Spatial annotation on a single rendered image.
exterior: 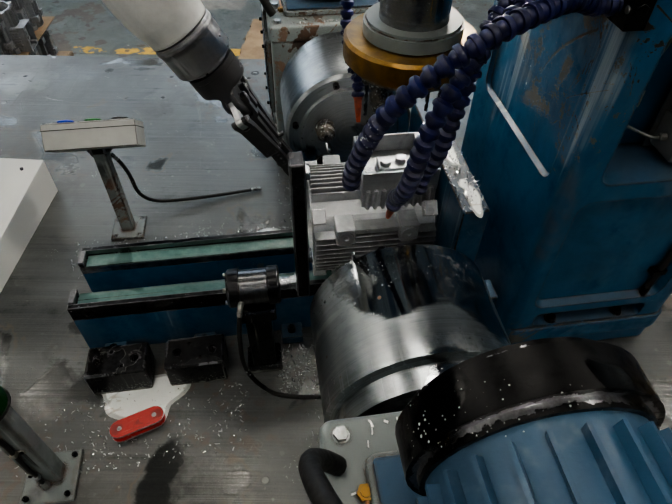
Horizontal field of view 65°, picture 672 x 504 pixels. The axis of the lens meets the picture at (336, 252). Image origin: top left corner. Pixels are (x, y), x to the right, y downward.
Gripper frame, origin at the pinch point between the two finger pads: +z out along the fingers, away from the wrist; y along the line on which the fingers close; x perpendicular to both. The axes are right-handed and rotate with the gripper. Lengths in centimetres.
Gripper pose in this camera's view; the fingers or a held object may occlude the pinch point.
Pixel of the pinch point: (286, 158)
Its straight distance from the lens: 90.6
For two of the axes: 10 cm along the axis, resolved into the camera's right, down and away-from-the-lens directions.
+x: -8.6, 4.2, 2.7
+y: -1.4, -7.3, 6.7
